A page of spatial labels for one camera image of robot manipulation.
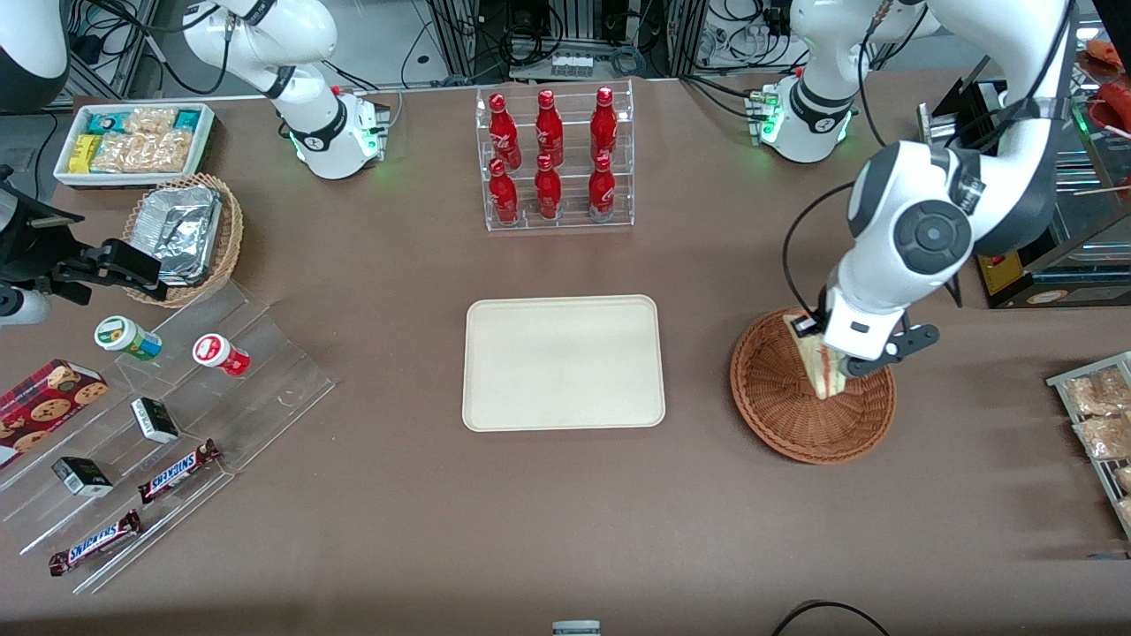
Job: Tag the green lid white cup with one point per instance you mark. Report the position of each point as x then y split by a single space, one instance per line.
119 334

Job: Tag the red chocolate chip cookie box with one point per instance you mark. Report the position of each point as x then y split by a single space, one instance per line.
44 411

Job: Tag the clear bag of crackers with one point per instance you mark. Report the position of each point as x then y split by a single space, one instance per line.
146 152
150 120

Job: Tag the white snack bin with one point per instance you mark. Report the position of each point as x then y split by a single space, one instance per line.
64 168

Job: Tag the light tan wicker basket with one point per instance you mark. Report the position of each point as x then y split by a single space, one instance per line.
231 238

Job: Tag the brown round wicker basket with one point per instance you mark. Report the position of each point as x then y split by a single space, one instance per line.
778 415

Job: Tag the red drink bottle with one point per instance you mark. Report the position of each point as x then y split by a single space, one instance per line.
549 131
504 196
602 190
502 132
603 128
548 193

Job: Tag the clear bag of fried snacks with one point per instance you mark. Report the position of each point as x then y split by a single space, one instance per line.
1100 390
1106 436

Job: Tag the Snickers chocolate bar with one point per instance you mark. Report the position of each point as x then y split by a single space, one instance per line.
177 472
93 543

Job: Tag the triangular sandwich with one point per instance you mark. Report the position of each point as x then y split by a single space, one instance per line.
826 382

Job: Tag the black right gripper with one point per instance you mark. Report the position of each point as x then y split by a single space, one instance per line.
26 252

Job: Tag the orange fried food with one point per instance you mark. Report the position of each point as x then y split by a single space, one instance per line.
1104 51

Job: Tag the small black box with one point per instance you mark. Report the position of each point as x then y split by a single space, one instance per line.
155 420
81 477

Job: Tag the teal snack packet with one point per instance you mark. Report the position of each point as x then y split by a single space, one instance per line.
106 122
187 118

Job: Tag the clear acrylic bottle rack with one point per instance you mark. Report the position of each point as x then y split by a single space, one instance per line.
557 221

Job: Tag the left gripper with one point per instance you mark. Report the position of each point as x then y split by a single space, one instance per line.
807 325

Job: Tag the beige rectangular tray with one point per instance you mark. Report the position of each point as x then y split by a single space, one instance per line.
562 364

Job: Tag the small grey device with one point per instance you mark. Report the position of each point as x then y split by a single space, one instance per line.
576 629

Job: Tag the black food warmer appliance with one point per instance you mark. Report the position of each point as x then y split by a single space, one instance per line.
1003 276

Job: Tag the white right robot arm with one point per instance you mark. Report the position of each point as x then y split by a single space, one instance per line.
309 141

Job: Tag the yellow snack packet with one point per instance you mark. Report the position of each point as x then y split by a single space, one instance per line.
84 154

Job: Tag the red lid white cup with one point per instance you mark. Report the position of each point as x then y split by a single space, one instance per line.
216 352

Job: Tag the aluminium foil container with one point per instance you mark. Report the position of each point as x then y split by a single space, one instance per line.
181 231

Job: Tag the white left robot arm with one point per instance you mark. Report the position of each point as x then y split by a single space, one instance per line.
1007 53

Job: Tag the white power strip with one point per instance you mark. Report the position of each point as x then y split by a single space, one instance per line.
573 64

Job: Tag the clear acrylic step display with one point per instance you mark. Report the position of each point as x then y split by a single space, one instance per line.
265 371

